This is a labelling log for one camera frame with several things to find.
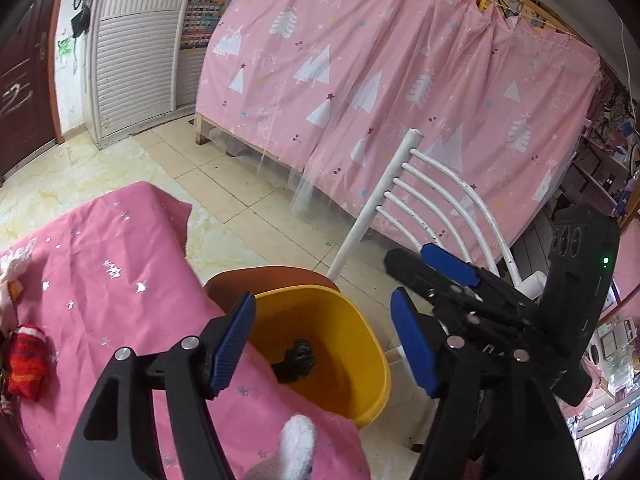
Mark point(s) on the dark brown door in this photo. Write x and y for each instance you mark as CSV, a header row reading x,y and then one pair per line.
x,y
28,119

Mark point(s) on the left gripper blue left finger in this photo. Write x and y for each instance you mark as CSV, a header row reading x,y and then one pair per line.
x,y
226,353

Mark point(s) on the orange plastic basin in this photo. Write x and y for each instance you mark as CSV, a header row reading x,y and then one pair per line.
x,y
226,287

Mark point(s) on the white metal chair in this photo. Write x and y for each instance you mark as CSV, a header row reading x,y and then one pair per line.
x,y
419,194

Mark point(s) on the yellow plastic bin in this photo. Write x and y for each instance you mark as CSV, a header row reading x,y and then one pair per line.
x,y
351,375

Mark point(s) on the colourful wall chart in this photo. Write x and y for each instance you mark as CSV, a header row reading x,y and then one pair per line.
x,y
200,20

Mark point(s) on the white louvered wardrobe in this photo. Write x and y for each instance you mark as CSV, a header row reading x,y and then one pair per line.
x,y
136,75

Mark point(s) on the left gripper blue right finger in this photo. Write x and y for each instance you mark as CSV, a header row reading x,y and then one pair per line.
x,y
411,327

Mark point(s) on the pink star tablecloth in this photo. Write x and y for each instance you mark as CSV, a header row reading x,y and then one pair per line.
x,y
113,273

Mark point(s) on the pink tree pattern curtain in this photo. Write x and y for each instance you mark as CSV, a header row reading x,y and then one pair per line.
x,y
304,80

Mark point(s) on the white gloved left hand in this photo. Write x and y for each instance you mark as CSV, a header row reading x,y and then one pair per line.
x,y
294,455

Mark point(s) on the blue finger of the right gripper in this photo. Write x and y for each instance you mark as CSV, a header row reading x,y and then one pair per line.
x,y
449,265
408,269

